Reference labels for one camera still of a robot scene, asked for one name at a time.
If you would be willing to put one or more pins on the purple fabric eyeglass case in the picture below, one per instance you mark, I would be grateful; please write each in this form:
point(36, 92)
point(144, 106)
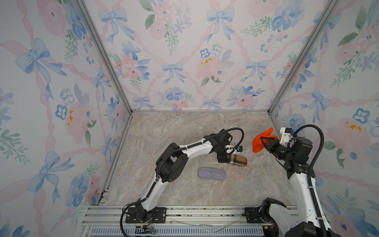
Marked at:
point(211, 173)

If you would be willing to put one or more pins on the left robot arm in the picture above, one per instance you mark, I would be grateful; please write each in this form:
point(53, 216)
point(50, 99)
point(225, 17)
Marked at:
point(170, 166)

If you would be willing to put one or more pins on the brown plaid eyeglass case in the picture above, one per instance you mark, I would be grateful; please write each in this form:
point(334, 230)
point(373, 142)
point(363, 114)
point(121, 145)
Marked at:
point(237, 160)

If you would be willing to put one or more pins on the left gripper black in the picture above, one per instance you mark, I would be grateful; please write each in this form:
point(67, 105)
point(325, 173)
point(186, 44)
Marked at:
point(223, 159)

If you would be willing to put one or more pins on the orange microfiber cloth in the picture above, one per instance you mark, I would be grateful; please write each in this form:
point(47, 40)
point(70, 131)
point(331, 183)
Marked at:
point(256, 143)

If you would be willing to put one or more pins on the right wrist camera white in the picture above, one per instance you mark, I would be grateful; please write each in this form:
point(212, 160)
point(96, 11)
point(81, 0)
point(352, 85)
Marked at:
point(287, 138)

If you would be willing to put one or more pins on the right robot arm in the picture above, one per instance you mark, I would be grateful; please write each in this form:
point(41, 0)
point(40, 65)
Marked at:
point(302, 189)

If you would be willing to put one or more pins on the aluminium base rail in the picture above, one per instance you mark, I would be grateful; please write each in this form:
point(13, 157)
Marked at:
point(202, 221)

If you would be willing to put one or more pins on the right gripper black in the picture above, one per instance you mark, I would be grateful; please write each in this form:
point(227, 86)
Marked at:
point(272, 145)

